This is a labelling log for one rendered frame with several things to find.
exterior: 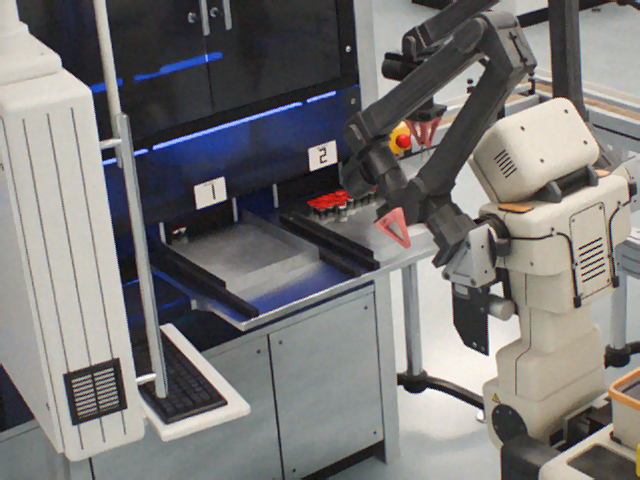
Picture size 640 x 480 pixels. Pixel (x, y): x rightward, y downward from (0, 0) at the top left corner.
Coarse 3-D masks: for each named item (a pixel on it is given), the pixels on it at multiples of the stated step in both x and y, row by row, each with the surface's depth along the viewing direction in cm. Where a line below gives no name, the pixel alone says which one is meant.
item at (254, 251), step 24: (192, 240) 335; (216, 240) 334; (240, 240) 333; (264, 240) 332; (288, 240) 328; (192, 264) 317; (216, 264) 321; (240, 264) 320; (264, 264) 319; (288, 264) 314; (240, 288) 308
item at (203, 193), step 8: (208, 184) 325; (216, 184) 327; (224, 184) 328; (200, 192) 325; (208, 192) 326; (216, 192) 328; (224, 192) 329; (200, 200) 325; (208, 200) 327; (216, 200) 328
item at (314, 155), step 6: (324, 144) 343; (330, 144) 344; (312, 150) 341; (318, 150) 342; (330, 150) 345; (336, 150) 346; (312, 156) 342; (318, 156) 343; (330, 156) 345; (336, 156) 346; (312, 162) 342; (318, 162) 344; (330, 162) 346; (312, 168) 343; (318, 168) 344
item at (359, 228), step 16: (320, 224) 330; (336, 224) 337; (352, 224) 336; (368, 224) 336; (416, 224) 333; (352, 240) 320; (368, 240) 327; (384, 240) 326; (416, 240) 320; (432, 240) 324; (384, 256) 316
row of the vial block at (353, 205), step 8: (336, 200) 340; (344, 200) 339; (352, 200) 341; (360, 200) 342; (368, 200) 344; (320, 208) 336; (328, 208) 337; (336, 208) 339; (352, 208) 342; (360, 208) 343; (368, 208) 344; (320, 216) 337; (328, 216) 338; (336, 216) 340
